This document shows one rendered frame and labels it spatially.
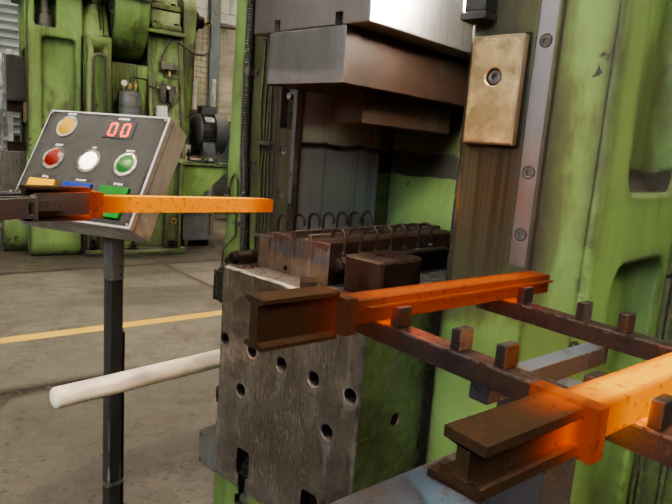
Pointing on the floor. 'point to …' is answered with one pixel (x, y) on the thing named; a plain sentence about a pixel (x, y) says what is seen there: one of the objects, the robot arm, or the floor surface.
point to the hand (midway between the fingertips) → (59, 202)
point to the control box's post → (114, 248)
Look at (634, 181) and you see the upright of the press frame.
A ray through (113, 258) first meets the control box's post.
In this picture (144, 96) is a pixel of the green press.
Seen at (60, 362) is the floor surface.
